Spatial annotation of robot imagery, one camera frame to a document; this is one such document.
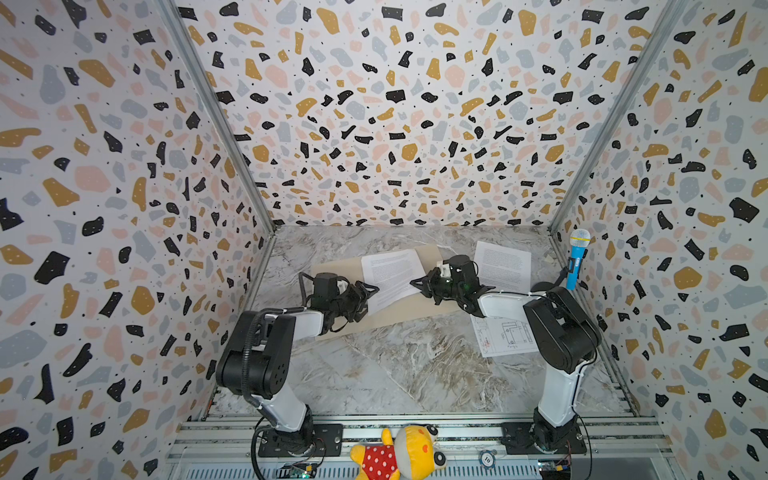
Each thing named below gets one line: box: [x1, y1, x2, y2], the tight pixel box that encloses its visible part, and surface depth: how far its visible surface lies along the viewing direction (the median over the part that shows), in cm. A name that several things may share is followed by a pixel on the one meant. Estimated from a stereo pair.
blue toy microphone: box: [566, 228, 591, 291], surface depth 85 cm
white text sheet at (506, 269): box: [475, 241, 531, 293], surface depth 113 cm
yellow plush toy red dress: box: [350, 424, 447, 480], surface depth 67 cm
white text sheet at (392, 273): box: [361, 249, 426, 316], surface depth 108 cm
